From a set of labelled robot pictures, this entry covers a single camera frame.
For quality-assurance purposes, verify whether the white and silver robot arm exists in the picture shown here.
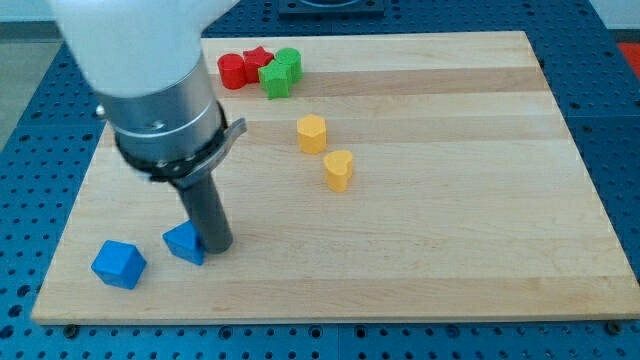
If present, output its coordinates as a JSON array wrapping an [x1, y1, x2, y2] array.
[[49, 0, 246, 190]]

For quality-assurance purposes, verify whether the yellow heart block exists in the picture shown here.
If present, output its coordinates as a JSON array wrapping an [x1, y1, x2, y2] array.
[[323, 150, 353, 193]]

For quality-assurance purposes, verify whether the blue triangle block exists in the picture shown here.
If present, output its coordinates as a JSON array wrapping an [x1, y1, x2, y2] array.
[[162, 221, 205, 266]]

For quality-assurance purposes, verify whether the yellow hexagon block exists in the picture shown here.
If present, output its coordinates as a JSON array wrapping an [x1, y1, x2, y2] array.
[[297, 114, 327, 154]]

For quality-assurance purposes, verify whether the wooden board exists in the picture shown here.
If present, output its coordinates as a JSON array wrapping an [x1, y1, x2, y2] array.
[[32, 31, 639, 325]]

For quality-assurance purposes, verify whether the green star block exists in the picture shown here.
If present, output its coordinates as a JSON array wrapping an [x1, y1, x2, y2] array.
[[258, 60, 291, 99]]

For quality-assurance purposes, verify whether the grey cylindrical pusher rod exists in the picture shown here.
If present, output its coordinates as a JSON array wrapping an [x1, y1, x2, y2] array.
[[172, 175, 233, 254]]

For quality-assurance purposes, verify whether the green cylinder block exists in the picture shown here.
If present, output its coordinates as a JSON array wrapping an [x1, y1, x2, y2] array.
[[275, 47, 303, 84]]

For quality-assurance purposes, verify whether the red star block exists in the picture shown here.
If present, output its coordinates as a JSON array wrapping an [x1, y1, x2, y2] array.
[[243, 46, 274, 83]]

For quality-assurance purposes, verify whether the red cylinder block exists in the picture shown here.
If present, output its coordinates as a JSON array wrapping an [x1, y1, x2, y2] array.
[[217, 53, 247, 90]]

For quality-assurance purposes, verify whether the blue cube block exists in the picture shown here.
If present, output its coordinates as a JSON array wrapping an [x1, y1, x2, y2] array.
[[91, 240, 147, 290]]

